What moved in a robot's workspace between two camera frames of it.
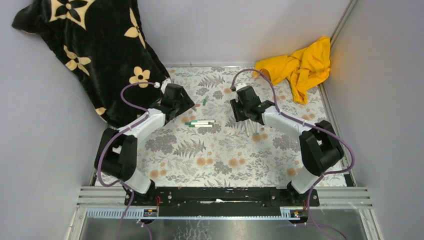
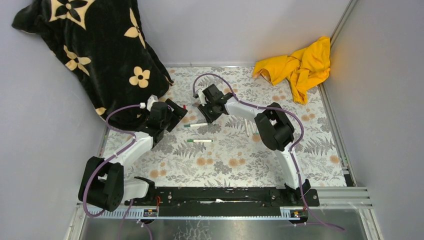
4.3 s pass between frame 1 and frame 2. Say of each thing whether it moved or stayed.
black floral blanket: stayed
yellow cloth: stayed
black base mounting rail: stayed
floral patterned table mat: stayed
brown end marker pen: stayed
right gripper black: moved
